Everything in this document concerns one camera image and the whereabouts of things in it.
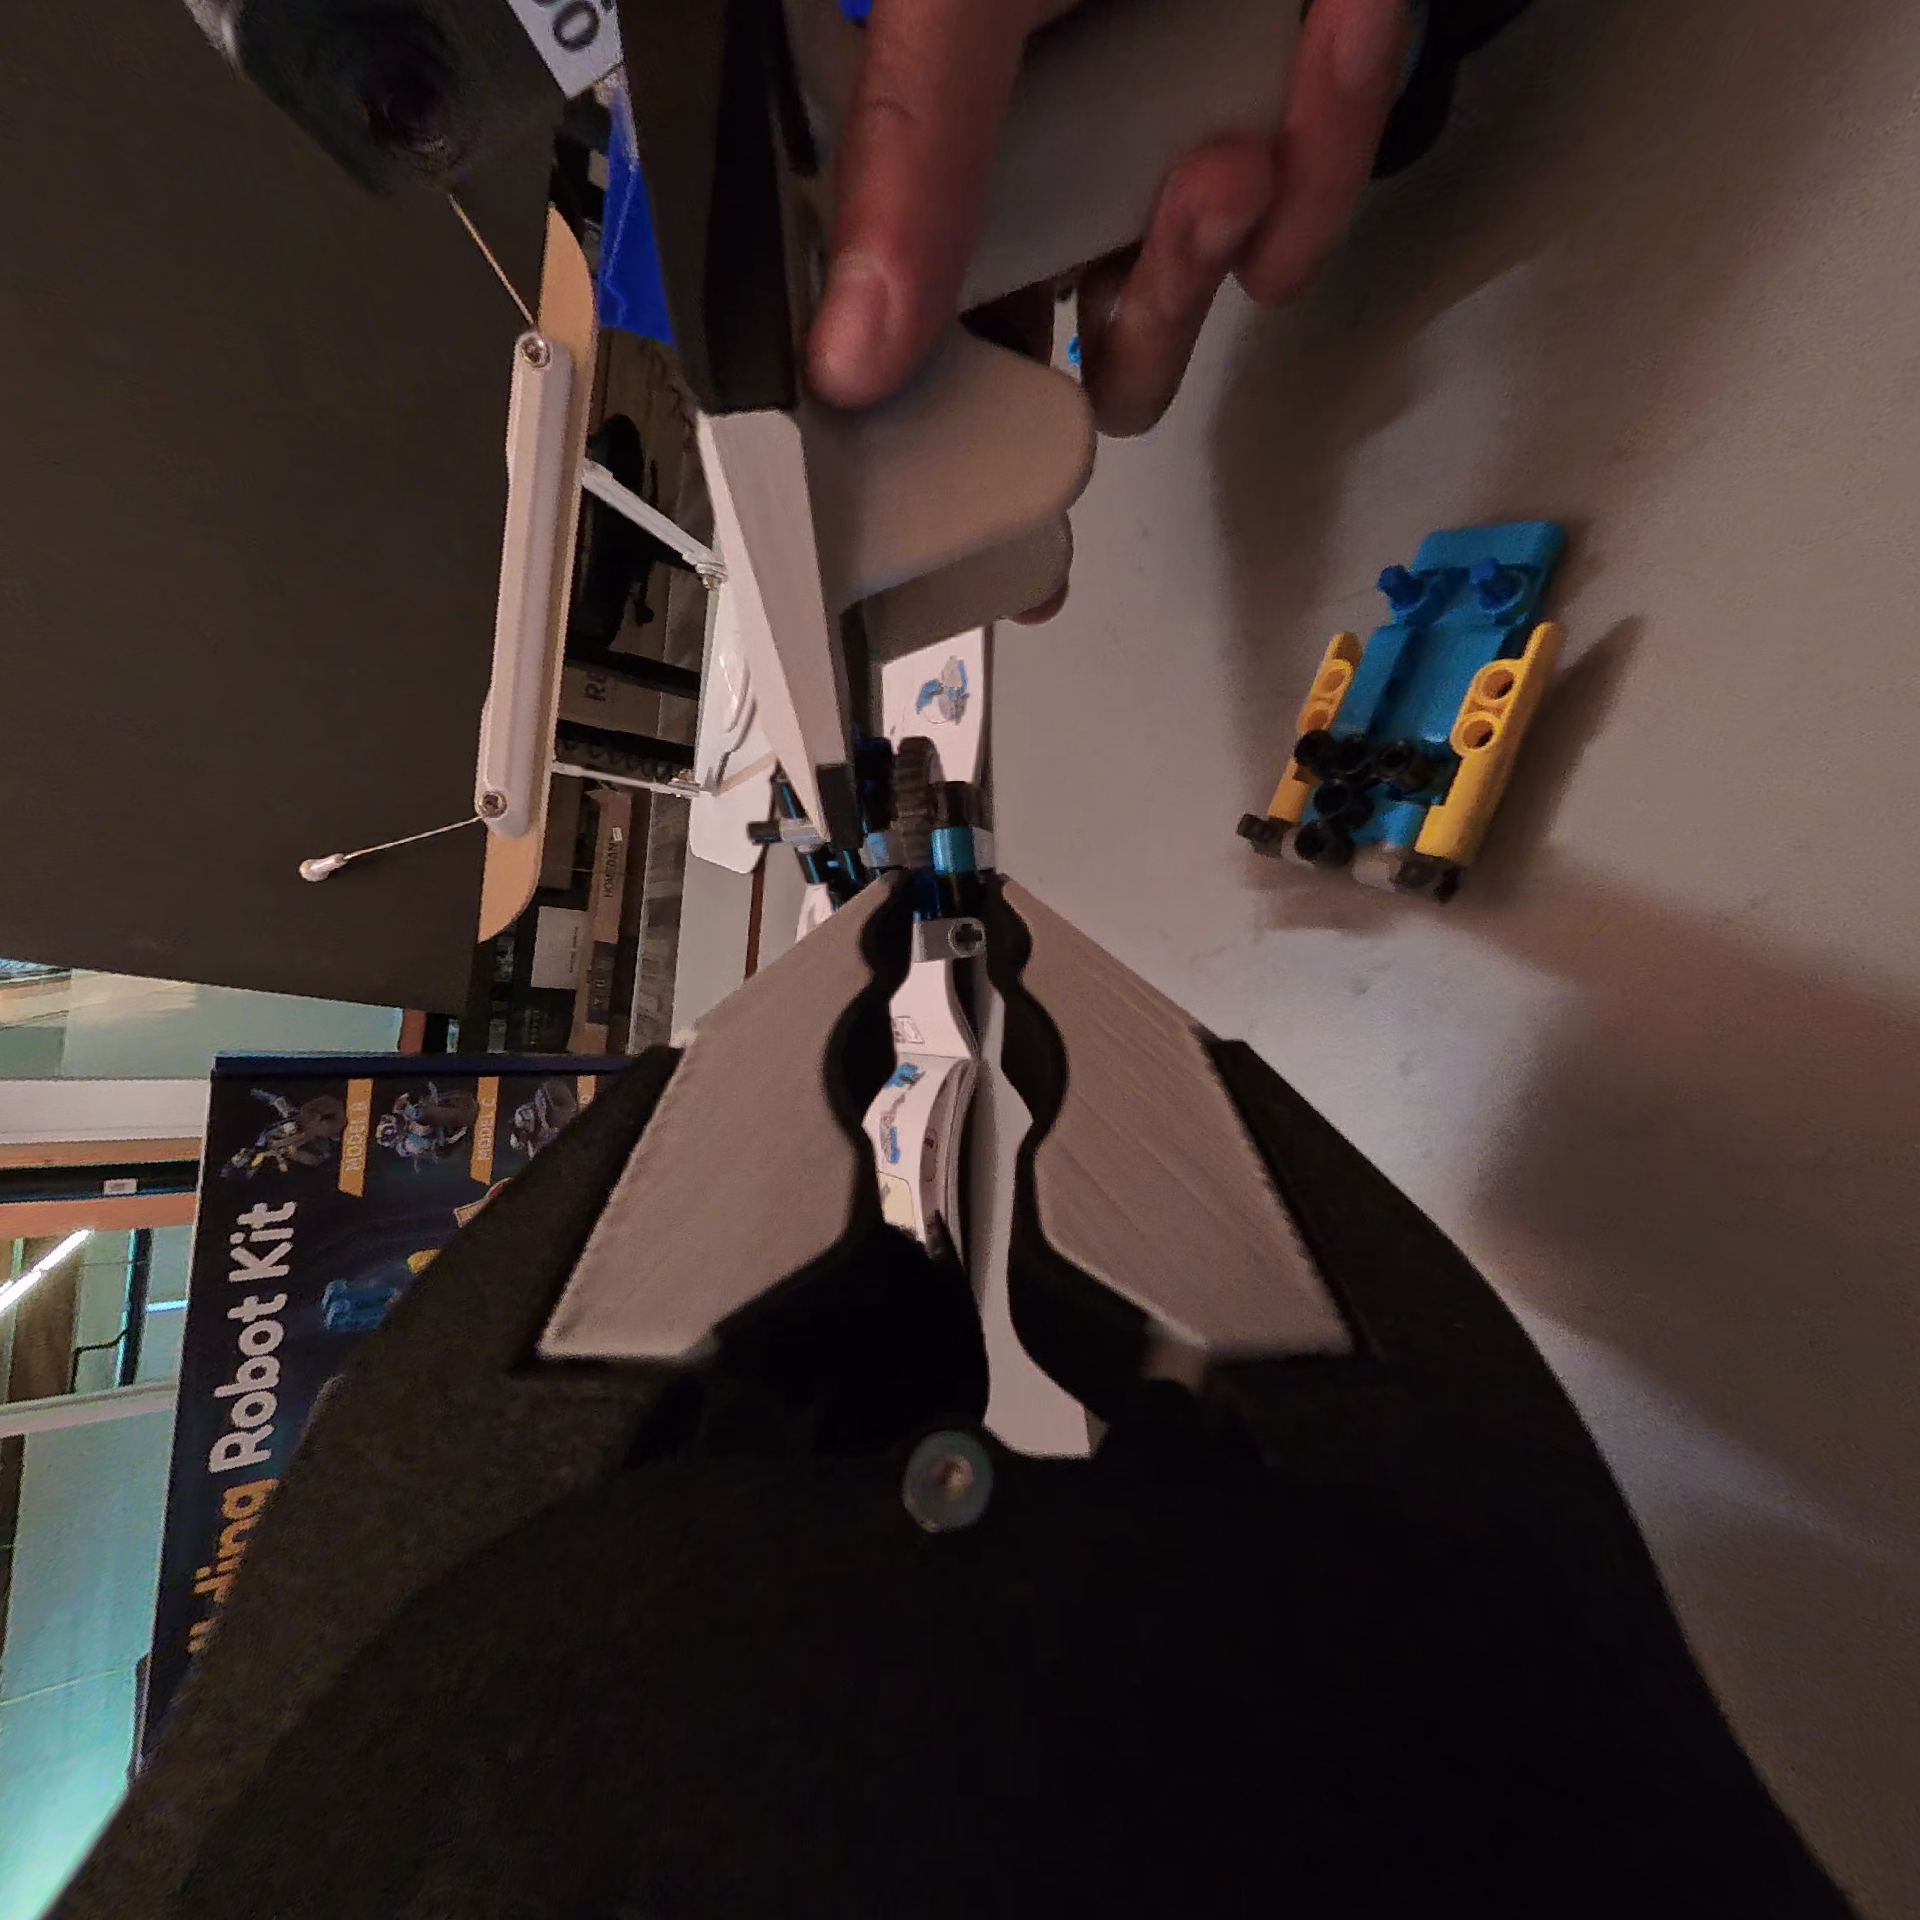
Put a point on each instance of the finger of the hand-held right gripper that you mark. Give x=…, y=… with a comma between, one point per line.
x=787, y=632

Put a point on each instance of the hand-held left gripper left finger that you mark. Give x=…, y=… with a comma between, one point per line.
x=721, y=1186

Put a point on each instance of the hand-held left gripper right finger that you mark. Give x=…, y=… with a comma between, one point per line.
x=1171, y=1186

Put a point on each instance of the black grey gear assembly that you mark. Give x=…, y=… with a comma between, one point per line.
x=914, y=806

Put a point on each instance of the blue beam with black pins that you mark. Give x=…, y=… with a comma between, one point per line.
x=946, y=902

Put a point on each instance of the blue yellow brick assembly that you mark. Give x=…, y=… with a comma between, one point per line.
x=1427, y=706

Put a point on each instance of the grey desk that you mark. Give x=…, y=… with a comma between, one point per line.
x=1621, y=1200

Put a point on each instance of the person's right hand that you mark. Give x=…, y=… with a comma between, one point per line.
x=1111, y=182

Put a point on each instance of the open instruction booklet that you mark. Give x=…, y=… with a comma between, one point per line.
x=946, y=902

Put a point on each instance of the dark blue toy box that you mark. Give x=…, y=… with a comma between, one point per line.
x=332, y=1322

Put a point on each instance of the black panel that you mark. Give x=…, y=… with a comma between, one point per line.
x=211, y=539

